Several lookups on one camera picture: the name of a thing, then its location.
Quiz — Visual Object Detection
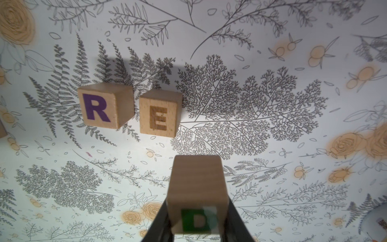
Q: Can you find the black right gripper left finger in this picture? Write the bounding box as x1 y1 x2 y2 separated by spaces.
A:
142 201 174 242

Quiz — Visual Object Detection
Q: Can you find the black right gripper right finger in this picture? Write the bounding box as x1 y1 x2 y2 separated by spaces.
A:
221 199 254 242

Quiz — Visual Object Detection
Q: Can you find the wooden block green D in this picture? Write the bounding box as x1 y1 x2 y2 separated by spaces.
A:
166 155 229 235

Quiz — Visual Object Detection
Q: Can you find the wooden block engraved E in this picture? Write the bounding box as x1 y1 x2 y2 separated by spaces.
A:
139 89 183 138

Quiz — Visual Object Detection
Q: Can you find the wooden block purple R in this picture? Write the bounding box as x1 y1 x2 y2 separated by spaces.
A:
78 82 135 129

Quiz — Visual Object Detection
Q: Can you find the white round tin can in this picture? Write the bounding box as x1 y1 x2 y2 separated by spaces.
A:
361 204 387 242

